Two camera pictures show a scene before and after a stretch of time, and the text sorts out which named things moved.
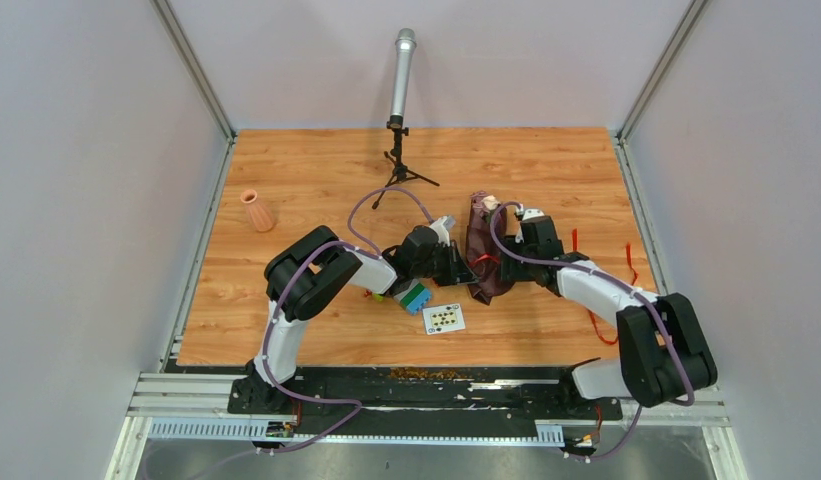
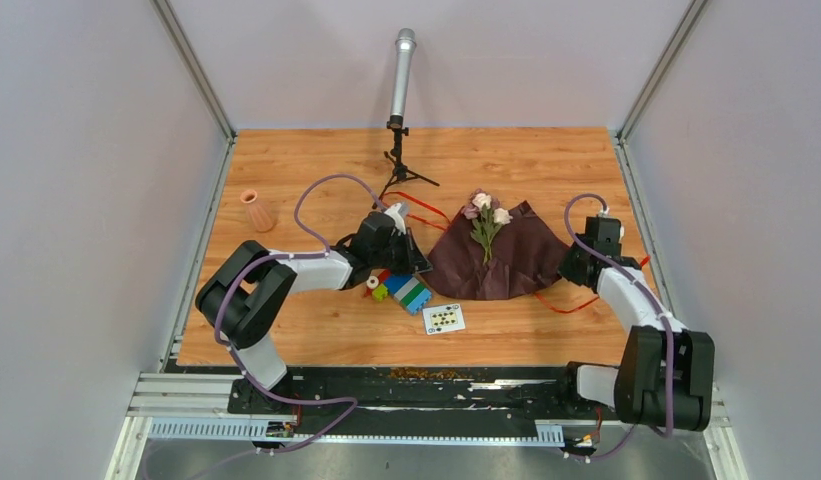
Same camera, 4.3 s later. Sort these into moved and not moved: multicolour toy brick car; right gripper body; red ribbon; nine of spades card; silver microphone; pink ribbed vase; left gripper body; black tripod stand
Moved: right gripper body; red ribbon; left gripper body
Not moved: black tripod stand; nine of spades card; silver microphone; pink ribbed vase; multicolour toy brick car
